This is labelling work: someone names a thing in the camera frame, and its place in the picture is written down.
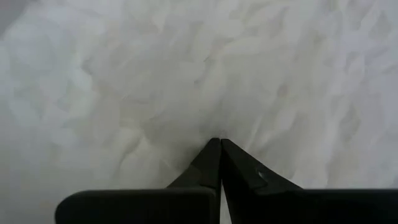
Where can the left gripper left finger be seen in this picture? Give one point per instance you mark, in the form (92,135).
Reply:
(149,207)

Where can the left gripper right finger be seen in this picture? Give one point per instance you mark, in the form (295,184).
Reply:
(295,207)

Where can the white garment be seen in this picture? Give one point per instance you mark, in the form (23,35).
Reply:
(186,77)

